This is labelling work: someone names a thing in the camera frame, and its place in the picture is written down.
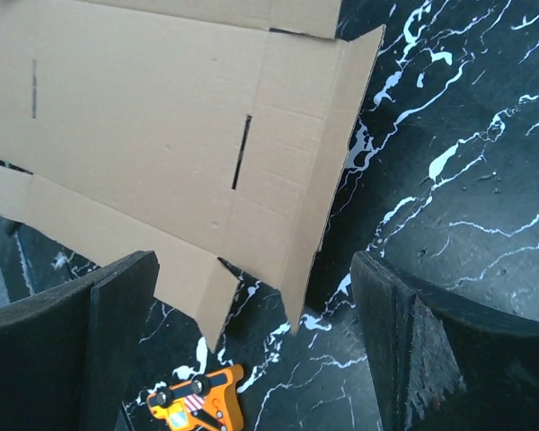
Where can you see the large cardboard box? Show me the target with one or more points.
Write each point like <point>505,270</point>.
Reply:
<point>208,132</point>

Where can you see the orange toy truck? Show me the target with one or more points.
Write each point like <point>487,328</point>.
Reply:
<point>204,402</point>

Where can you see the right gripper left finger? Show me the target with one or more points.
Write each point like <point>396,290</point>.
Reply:
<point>68,353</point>

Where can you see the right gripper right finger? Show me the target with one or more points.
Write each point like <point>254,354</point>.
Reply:
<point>440,361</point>

